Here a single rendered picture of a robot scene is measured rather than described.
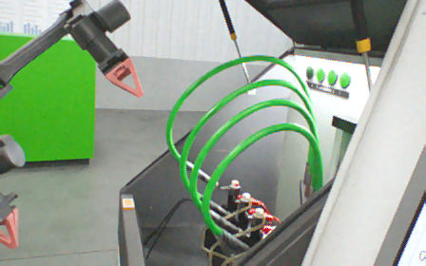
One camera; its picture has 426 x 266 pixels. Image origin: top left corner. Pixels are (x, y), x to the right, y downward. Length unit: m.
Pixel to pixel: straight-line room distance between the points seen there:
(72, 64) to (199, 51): 3.92
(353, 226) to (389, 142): 0.13
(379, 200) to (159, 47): 7.02
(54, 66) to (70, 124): 0.60
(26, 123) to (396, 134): 3.86
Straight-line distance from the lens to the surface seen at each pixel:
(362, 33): 0.65
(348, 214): 0.61
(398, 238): 0.53
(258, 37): 8.09
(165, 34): 7.52
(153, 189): 1.27
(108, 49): 0.90
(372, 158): 0.59
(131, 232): 1.05
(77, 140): 4.28
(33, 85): 4.13
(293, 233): 0.66
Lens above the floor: 1.45
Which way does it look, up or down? 13 degrees down
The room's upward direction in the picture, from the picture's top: 6 degrees clockwise
